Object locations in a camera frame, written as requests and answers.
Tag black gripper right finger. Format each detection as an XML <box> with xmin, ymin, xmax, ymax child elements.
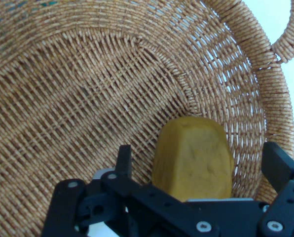
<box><xmin>257</xmin><ymin>142</ymin><xmax>294</xmax><ymax>237</ymax></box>

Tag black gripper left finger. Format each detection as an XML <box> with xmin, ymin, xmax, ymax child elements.
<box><xmin>40</xmin><ymin>144</ymin><xmax>221</xmax><ymax>237</ymax></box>

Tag yellow-brown potato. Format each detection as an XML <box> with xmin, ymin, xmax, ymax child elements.
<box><xmin>151</xmin><ymin>117</ymin><xmax>235</xmax><ymax>202</ymax></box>

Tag woven wicker basket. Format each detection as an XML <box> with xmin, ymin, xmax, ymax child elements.
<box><xmin>0</xmin><ymin>0</ymin><xmax>294</xmax><ymax>237</ymax></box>

